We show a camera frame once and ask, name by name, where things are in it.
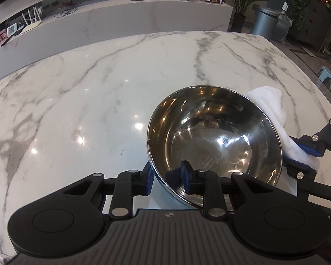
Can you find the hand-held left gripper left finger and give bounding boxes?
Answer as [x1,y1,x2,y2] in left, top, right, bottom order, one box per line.
[61,160,155,220]

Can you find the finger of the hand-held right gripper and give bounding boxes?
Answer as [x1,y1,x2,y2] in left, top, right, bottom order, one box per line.
[283,157,331,210]
[288,118,331,158]

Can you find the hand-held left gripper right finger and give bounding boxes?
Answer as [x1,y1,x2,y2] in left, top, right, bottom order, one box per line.
[181,159,276,219]

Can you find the blue steel bowl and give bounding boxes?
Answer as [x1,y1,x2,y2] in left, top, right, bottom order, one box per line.
[146,85,284,209]

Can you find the white cloth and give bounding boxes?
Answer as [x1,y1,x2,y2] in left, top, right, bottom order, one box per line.
[247,86,320,172]

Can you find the blue plastic stool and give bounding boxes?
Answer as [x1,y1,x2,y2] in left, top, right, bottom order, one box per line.
[317,66,331,89]

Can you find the grey cabinet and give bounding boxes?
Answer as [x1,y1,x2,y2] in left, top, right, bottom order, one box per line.
[288,0,331,51]

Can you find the clear water jug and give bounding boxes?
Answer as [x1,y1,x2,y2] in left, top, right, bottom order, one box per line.
[276,2,293,43]

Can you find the grey trash can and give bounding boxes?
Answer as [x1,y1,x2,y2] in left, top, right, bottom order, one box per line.
[250,7,282,43]

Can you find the potted plant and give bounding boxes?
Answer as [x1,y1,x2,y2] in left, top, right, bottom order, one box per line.
[223,0,273,33]

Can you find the marble television console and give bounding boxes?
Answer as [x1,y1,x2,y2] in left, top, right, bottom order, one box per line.
[0,0,233,86]

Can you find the white router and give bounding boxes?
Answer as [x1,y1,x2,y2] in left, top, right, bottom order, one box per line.
[21,6,43,35]

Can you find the black cables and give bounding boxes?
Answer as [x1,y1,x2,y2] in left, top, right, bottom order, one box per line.
[51,4,79,17]

